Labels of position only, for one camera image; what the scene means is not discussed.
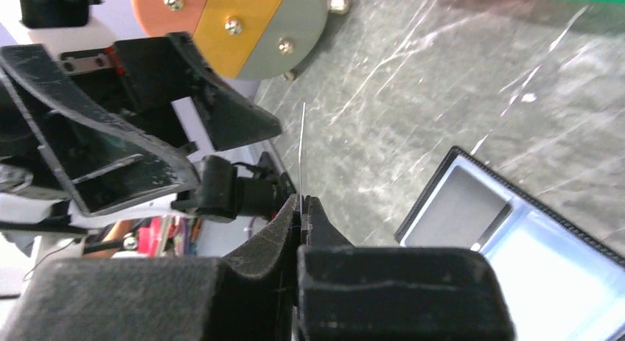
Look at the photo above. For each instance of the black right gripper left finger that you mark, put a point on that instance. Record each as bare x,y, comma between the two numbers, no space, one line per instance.
245,295

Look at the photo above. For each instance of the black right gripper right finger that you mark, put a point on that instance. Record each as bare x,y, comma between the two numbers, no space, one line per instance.
393,293

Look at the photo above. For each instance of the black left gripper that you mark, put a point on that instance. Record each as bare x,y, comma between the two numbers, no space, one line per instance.
57,142

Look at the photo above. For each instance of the dark card from holder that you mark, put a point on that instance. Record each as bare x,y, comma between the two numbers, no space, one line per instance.
301,161

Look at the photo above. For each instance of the black leather card holder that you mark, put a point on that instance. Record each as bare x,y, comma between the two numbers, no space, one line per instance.
558,282

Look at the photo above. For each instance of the grey card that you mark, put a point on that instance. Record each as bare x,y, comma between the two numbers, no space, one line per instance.
461,208

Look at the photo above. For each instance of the white orange cylinder drum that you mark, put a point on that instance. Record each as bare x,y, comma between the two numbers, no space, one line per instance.
244,39

